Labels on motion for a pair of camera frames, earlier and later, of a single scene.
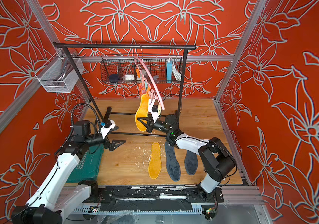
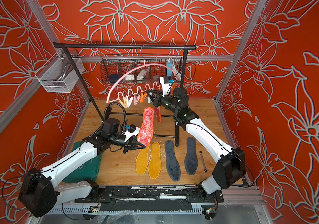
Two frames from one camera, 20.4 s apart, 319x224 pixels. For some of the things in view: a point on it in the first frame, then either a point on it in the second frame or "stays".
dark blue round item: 114,78 stays
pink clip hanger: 139,61 → 126,101
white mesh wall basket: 58,74 stays
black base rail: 152,198 stays
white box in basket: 129,77 stays
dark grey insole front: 191,162 stays
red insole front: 142,90 → 145,135
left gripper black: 113,145 → 130,146
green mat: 87,168 stays
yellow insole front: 155,166 stays
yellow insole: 142,112 → 142,160
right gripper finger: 141,120 → 155,101
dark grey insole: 173,166 stays
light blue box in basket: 169,72 stays
